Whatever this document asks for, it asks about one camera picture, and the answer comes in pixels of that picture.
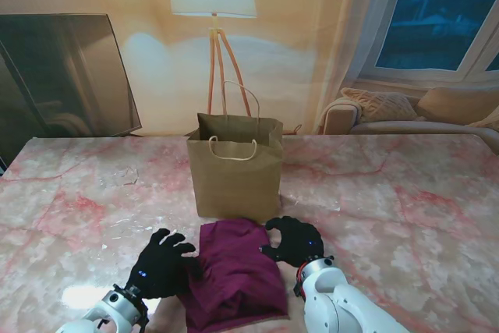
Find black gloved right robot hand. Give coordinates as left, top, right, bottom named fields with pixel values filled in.
left=259, top=216, right=327, bottom=268

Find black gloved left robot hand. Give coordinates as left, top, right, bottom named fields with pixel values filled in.
left=126, top=228, right=203, bottom=301

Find purple shorts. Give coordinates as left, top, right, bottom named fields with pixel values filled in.
left=177, top=218, right=289, bottom=331

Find kraft paper bag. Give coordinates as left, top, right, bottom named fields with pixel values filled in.
left=186, top=80, right=285, bottom=225

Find beige sofa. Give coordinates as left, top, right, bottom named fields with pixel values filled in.
left=319, top=87, right=499, bottom=143

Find knitted beige cushion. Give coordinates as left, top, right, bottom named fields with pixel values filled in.
left=341, top=87, right=426, bottom=122

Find plain tan cushion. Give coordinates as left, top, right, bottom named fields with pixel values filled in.
left=415, top=87, right=499, bottom=122

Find sheer white curtain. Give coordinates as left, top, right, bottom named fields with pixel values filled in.
left=307, top=0, right=410, bottom=135

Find flat screen television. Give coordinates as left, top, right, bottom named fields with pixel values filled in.
left=0, top=13, right=143, bottom=154

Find white framed window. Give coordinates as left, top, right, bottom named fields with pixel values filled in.
left=358, top=0, right=499, bottom=84

